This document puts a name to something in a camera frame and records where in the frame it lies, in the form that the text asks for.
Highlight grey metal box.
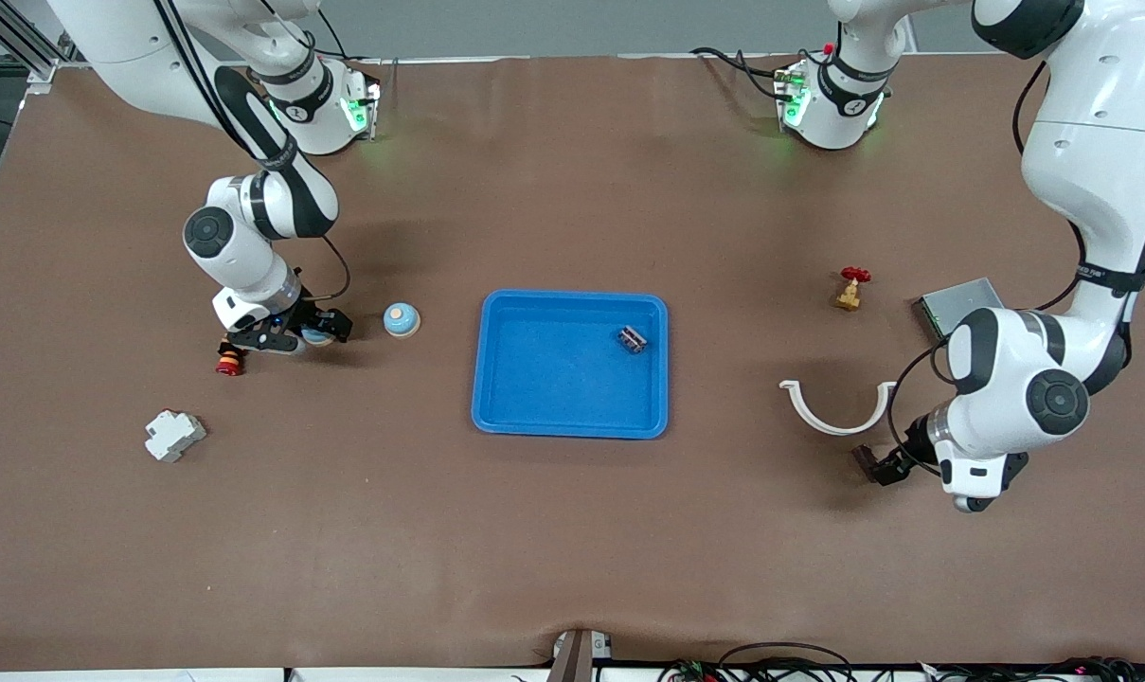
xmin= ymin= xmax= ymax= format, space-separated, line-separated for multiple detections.
xmin=913 ymin=277 xmax=1006 ymax=340

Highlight brown table mat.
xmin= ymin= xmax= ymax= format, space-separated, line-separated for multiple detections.
xmin=0 ymin=52 xmax=1145 ymax=673

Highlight brass valve red handle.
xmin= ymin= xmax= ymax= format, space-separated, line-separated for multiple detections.
xmin=832 ymin=266 xmax=872 ymax=312

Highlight blue plastic tray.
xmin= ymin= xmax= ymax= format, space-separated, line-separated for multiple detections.
xmin=471 ymin=289 xmax=670 ymax=440

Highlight black cable at arm base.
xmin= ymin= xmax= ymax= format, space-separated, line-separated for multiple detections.
xmin=690 ymin=45 xmax=793 ymax=100

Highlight black cable bundle blue plugs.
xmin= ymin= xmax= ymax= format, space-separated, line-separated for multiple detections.
xmin=913 ymin=655 xmax=1145 ymax=682

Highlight white circuit breaker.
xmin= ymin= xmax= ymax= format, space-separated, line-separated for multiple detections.
xmin=145 ymin=409 xmax=207 ymax=463

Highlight white curved plastic bracket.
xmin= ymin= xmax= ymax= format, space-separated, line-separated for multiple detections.
xmin=778 ymin=379 xmax=899 ymax=437

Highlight black looped cable bundle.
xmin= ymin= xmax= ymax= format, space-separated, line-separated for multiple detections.
xmin=657 ymin=642 xmax=857 ymax=682

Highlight aluminium frame post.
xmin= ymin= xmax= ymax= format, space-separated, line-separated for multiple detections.
xmin=0 ymin=0 xmax=71 ymax=96

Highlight metal table clamp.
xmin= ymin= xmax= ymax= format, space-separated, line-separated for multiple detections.
xmin=546 ymin=628 xmax=616 ymax=682

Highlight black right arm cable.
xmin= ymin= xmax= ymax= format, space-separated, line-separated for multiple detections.
xmin=155 ymin=0 xmax=352 ymax=302

